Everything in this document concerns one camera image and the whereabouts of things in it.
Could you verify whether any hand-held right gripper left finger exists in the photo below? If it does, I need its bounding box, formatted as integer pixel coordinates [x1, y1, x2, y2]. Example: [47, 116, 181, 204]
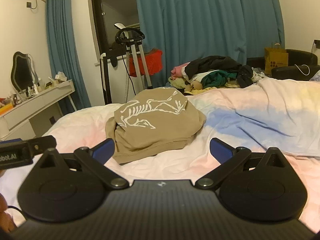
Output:
[39, 138, 130, 190]

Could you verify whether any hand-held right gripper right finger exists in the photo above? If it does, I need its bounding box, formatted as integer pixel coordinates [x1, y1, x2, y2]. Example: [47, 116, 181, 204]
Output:
[195, 137, 286, 190]

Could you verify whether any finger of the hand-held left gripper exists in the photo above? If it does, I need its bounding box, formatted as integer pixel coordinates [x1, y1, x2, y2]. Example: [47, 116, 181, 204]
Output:
[27, 135, 57, 157]

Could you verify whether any tan shirt with skeleton print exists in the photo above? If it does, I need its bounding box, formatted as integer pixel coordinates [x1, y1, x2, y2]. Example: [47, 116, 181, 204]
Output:
[105, 87, 207, 165]

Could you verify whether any person's left hand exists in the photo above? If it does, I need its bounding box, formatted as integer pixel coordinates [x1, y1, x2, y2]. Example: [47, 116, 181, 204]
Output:
[0, 194, 17, 234]

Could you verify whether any white vanity desk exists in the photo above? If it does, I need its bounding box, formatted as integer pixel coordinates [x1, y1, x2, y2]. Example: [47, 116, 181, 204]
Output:
[0, 79, 77, 141]

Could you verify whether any orange yellow box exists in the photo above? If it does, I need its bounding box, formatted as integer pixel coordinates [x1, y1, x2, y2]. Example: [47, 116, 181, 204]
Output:
[0, 97, 13, 117]

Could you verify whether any pastel tie-dye bed duvet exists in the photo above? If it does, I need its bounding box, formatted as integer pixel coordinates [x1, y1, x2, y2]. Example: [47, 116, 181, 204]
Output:
[0, 78, 320, 230]

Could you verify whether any group of cosmetic bottles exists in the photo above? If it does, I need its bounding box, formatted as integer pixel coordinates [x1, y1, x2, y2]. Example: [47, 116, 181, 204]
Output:
[24, 78, 46, 97]

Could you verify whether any white tissue box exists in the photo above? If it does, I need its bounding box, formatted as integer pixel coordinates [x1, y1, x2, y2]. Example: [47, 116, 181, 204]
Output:
[51, 71, 68, 83]

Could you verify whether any black and white folding stand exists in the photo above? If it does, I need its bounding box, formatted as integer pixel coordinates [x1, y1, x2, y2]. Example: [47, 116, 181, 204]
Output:
[99, 52, 113, 105]

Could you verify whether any green garment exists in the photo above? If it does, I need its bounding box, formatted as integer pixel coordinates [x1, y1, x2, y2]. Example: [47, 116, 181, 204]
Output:
[201, 70, 229, 89]

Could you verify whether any black wavy-edged mirror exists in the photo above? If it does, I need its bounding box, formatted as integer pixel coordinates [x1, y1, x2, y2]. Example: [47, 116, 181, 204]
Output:
[10, 51, 38, 93]

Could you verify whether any pale yellow garment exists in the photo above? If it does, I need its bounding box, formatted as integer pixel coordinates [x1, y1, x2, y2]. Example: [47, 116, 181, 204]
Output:
[168, 76, 191, 91]

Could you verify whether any black garment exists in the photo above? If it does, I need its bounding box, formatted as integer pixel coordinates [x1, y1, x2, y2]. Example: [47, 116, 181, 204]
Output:
[186, 56, 254, 88]

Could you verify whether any pink garment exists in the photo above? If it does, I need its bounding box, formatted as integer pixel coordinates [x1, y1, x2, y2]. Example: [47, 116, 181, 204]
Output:
[170, 65, 191, 77]

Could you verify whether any narrow blue curtain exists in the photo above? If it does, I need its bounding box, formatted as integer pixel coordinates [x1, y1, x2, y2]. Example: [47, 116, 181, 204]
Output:
[45, 0, 92, 114]

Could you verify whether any red cloth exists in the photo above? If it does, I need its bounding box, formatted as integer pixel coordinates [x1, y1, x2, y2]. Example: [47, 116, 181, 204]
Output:
[143, 49, 164, 79]

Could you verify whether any garment steamer on metal stand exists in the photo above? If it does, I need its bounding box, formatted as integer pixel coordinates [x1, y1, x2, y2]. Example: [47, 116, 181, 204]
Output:
[114, 23, 154, 91]

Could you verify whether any yellow paper bag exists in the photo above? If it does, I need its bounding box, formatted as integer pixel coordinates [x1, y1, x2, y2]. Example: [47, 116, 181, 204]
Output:
[264, 42, 289, 75]

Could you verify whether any black sofa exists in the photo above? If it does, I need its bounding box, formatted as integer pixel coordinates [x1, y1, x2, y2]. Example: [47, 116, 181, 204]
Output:
[246, 49, 320, 81]

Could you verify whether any wide blue curtain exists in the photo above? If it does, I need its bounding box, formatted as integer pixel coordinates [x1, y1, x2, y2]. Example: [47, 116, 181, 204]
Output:
[133, 0, 286, 91]

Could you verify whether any dark window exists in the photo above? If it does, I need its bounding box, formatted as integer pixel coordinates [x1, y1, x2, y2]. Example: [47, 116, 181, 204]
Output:
[90, 0, 141, 53]

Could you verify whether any white cord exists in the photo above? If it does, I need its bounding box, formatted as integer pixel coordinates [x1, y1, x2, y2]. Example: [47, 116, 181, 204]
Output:
[294, 64, 310, 76]

